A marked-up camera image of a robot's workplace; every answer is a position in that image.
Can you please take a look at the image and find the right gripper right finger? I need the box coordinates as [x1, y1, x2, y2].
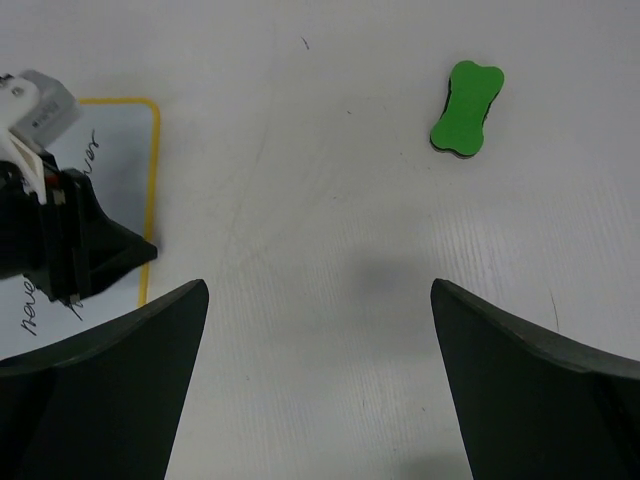
[430, 279, 639, 479]

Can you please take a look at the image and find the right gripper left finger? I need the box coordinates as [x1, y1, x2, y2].
[1, 279, 209, 479]

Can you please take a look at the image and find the green bone shaped eraser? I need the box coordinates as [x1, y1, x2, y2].
[429, 60, 505, 158]

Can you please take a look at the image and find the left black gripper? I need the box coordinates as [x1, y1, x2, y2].
[1, 160, 158, 302]

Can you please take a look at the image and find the yellow framed whiteboard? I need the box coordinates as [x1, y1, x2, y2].
[1, 98, 160, 358]

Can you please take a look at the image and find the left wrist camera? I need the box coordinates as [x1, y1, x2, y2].
[0, 69, 82, 206]

